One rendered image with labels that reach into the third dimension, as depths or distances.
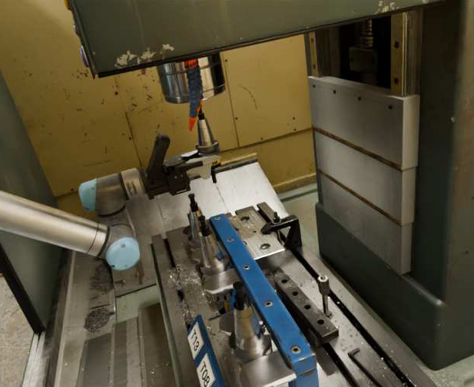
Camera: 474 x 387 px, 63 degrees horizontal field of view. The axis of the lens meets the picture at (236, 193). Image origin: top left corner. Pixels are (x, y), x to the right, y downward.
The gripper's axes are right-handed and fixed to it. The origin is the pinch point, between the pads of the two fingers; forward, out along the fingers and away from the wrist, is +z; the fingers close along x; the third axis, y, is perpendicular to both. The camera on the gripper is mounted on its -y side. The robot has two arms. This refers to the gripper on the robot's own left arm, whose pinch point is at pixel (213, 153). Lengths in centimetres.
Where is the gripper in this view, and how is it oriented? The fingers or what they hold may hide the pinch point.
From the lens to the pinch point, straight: 105.1
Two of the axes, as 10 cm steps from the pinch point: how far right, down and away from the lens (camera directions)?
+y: 1.8, 8.8, 4.3
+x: 3.1, 3.7, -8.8
